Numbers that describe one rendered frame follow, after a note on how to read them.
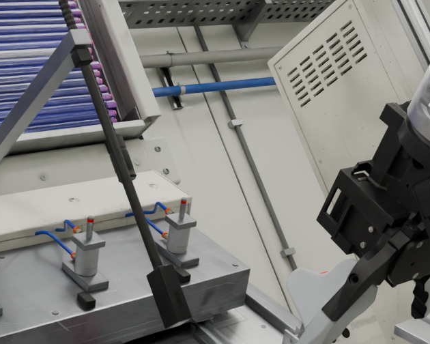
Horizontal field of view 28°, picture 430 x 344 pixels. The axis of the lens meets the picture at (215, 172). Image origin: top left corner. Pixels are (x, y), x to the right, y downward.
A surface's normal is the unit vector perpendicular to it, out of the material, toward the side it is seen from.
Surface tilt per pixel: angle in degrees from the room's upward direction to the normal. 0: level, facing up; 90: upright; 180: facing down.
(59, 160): 90
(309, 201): 90
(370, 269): 72
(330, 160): 90
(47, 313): 48
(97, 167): 90
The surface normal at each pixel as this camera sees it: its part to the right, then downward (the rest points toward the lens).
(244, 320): 0.14, -0.91
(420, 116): -0.90, -0.01
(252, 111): 0.52, -0.41
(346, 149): -0.78, 0.14
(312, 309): -0.49, -0.31
